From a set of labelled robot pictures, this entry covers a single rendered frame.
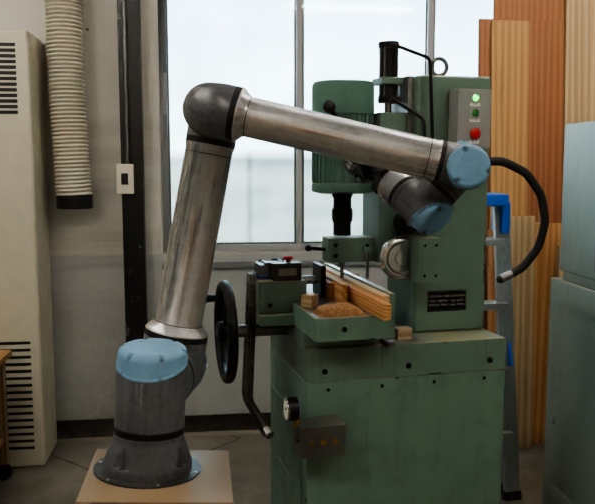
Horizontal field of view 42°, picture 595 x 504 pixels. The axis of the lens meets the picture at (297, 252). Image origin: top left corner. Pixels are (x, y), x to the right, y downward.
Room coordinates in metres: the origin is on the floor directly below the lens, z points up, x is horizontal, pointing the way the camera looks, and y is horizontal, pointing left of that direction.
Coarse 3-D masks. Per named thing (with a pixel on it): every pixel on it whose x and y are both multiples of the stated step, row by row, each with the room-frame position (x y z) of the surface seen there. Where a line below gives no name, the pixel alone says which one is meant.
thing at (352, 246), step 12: (324, 240) 2.21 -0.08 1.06; (336, 240) 2.17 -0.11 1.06; (348, 240) 2.18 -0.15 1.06; (360, 240) 2.19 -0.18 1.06; (372, 240) 2.20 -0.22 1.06; (324, 252) 2.21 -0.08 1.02; (336, 252) 2.17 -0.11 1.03; (348, 252) 2.18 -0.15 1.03; (360, 252) 2.19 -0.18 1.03; (372, 252) 2.20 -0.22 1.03
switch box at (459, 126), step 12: (456, 96) 2.13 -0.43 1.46; (468, 96) 2.12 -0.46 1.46; (480, 96) 2.13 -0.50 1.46; (456, 108) 2.12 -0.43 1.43; (468, 108) 2.12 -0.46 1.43; (480, 108) 2.13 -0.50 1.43; (456, 120) 2.12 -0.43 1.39; (468, 120) 2.12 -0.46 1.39; (480, 120) 2.13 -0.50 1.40; (456, 132) 2.12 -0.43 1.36; (468, 132) 2.12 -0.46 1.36; (480, 144) 2.13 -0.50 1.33
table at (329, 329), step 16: (320, 304) 2.07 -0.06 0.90; (256, 320) 2.11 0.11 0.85; (272, 320) 2.06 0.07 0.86; (288, 320) 2.07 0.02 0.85; (304, 320) 1.98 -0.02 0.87; (320, 320) 1.88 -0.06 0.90; (336, 320) 1.89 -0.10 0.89; (352, 320) 1.90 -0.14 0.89; (368, 320) 1.91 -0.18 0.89; (320, 336) 1.88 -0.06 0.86; (336, 336) 1.89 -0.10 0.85; (352, 336) 1.90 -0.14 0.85; (368, 336) 1.91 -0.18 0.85; (384, 336) 1.92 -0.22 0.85
